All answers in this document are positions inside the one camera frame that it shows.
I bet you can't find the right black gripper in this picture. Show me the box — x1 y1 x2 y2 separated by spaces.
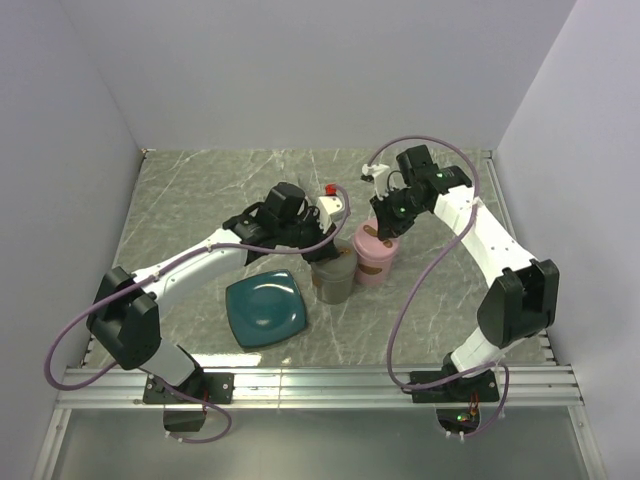
370 190 426 245

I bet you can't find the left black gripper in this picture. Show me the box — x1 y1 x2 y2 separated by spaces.
278 207 339 265

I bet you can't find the grey steel lid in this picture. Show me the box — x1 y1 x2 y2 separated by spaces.
311 238 358 284

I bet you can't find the pink lid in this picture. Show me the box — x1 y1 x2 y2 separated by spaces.
352 218 400 262

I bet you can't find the pink canister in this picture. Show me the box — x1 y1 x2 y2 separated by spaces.
355 256 393 286

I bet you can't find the grey steel canister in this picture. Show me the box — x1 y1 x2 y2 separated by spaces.
311 273 354 305

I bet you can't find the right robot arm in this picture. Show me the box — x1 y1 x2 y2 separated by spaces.
361 136 560 400

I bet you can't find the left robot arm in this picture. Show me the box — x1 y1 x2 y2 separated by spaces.
86 182 349 402

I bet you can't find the teal square plate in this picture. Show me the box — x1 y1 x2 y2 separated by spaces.
225 269 308 350

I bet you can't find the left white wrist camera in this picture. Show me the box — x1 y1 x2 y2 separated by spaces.
314 183 347 233

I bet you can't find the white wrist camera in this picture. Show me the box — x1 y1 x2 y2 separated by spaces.
361 164 392 200
314 183 347 233

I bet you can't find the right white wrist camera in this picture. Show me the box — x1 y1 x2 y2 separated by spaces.
361 164 392 200

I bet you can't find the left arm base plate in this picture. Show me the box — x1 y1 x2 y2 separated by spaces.
142 372 234 405

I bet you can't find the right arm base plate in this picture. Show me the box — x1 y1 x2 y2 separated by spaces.
408 368 501 405

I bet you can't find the aluminium rail frame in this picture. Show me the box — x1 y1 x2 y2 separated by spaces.
30 147 601 480

